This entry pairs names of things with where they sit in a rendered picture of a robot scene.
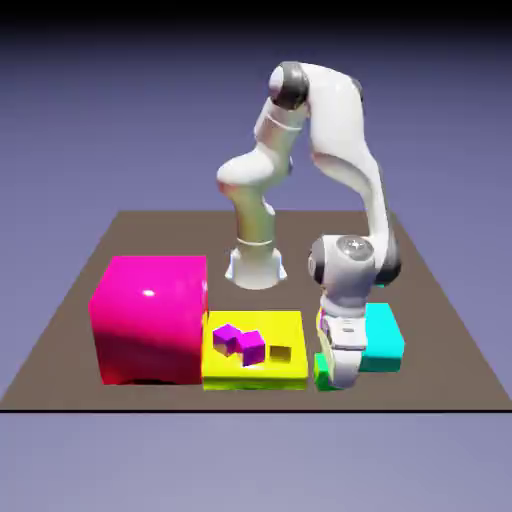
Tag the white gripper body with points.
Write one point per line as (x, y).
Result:
(343, 367)

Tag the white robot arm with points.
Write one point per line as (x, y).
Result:
(347, 132)

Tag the small purple cube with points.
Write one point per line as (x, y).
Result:
(252, 346)
(226, 338)

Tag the large green box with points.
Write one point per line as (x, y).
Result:
(322, 374)

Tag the large cyan box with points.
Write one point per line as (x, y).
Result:
(382, 336)

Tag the large yellow box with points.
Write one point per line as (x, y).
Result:
(256, 372)

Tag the large pink box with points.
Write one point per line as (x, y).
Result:
(148, 316)

